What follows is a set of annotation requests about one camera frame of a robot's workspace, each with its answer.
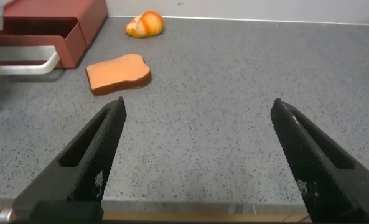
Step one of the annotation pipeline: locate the orange glazed bagel bread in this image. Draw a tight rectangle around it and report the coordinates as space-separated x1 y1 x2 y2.
124 10 166 39

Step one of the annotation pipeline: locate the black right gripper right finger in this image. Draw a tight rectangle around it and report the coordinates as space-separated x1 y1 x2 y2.
270 98 369 224

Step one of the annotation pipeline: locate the toast bread slice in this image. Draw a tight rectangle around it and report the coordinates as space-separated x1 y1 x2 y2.
85 53 152 97

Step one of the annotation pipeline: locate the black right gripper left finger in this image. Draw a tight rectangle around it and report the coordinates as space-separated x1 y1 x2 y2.
11 96 128 224

